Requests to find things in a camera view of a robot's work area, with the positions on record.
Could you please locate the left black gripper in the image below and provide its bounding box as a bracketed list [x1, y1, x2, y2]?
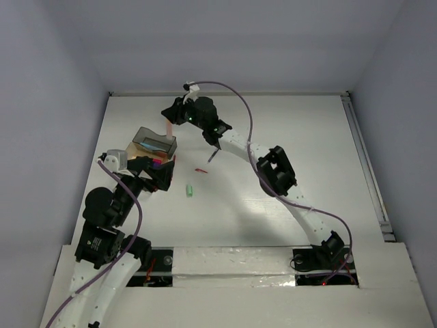
[114, 154, 175, 224]

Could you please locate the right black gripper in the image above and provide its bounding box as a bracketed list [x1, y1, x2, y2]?
[160, 94, 206, 131]

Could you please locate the orange pastel marker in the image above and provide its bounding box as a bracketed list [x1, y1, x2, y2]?
[166, 120, 173, 139]

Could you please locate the light blue marker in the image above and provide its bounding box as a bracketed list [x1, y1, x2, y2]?
[140, 141, 169, 152]

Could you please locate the light green marker cap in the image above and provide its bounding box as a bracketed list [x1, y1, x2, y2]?
[186, 184, 194, 197]

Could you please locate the red pen cap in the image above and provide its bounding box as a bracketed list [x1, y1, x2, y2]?
[195, 168, 208, 174]

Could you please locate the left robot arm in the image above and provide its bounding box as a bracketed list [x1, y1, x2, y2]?
[46, 150, 175, 327]

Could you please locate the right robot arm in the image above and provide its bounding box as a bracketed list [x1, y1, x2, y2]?
[161, 96, 345, 269]

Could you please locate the orange translucent container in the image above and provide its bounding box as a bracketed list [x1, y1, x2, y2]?
[126, 142, 169, 164]

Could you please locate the red gel pen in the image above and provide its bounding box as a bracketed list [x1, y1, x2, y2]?
[170, 154, 177, 181]

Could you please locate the grey translucent container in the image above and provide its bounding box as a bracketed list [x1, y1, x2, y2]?
[132, 126, 178, 159]

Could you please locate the purple ink pen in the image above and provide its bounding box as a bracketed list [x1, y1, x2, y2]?
[207, 148, 220, 163]

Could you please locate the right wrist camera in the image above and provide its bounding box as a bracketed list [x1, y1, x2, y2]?
[182, 81, 200, 105]

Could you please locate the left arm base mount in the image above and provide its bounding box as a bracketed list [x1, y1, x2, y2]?
[127, 236, 173, 288]

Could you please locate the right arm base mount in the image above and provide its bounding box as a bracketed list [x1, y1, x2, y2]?
[290, 232, 358, 286]

